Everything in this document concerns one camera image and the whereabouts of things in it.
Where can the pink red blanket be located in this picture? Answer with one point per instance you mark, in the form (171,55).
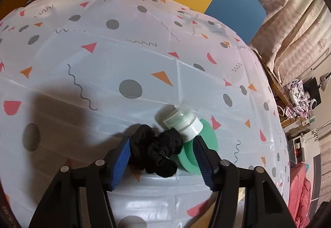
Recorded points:
(299,195)

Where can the patterned white plastic tablecloth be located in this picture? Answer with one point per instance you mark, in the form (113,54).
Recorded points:
(77,75)

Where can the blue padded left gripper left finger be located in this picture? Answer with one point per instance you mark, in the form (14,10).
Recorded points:
(116,162)

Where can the black hair scrunchie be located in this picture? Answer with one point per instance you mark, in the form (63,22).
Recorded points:
(151,152)

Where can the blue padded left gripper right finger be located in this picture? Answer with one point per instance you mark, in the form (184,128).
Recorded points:
(208,162)

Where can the wooden side table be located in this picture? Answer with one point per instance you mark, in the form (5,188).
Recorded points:
(282,100)

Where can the pile of patterned clothes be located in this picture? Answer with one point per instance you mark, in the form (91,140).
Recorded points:
(299,102)

